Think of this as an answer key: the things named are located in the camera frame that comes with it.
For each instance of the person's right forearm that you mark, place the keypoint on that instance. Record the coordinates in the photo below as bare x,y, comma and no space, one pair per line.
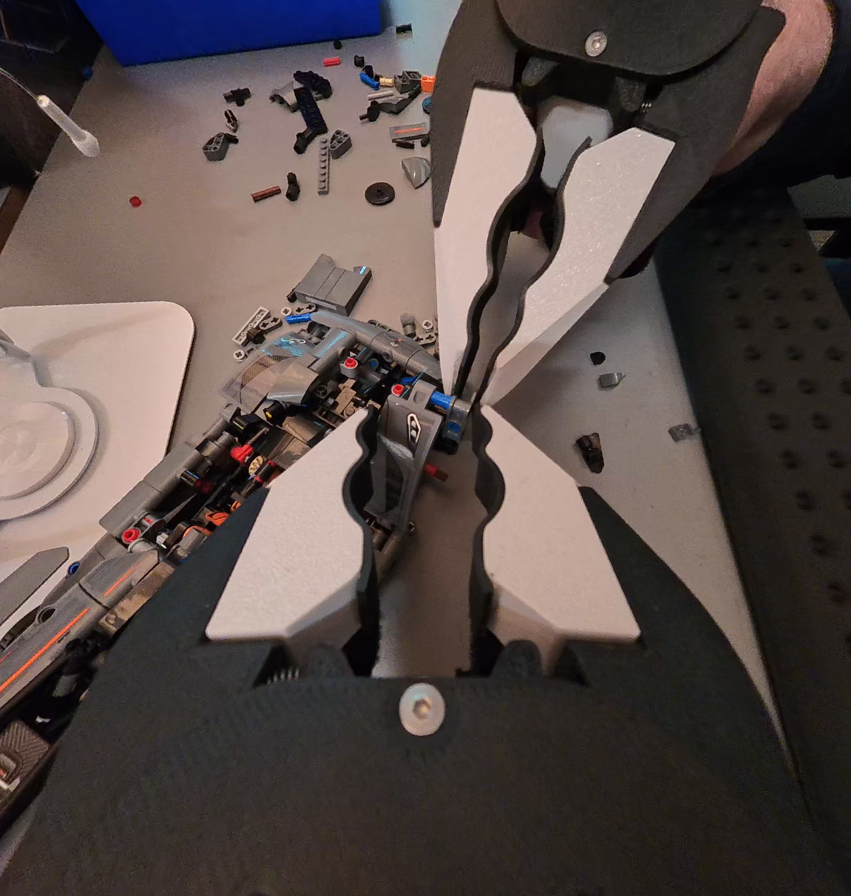
775,84

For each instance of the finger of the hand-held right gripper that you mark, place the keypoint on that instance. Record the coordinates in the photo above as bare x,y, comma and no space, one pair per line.
593,224
474,210

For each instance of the grey lego car model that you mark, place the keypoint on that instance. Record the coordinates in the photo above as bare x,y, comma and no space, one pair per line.
292,392

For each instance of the black lego connector blue pin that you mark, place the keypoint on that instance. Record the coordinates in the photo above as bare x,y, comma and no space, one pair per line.
457,413

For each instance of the blue plastic storage bin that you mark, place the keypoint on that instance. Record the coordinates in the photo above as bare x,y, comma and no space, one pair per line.
222,28

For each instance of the black lego wedge piece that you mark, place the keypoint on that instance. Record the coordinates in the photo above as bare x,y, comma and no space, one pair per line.
590,453

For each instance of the cluster of small lego connectors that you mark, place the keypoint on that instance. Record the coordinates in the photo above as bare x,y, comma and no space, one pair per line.
261,323

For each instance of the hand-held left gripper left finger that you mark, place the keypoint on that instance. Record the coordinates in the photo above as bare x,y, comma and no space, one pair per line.
292,553

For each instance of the pile of loose lego pieces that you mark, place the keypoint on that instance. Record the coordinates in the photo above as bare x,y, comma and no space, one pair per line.
310,105

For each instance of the white rounded base plate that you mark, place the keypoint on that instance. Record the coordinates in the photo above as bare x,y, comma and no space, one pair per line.
145,385

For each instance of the small grey lego slope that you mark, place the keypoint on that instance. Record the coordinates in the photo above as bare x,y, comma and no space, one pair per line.
611,379

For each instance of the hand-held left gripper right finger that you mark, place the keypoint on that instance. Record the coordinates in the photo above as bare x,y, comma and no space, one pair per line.
558,560

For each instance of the dark grey lego panel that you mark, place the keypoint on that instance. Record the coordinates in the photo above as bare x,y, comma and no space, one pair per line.
331,283

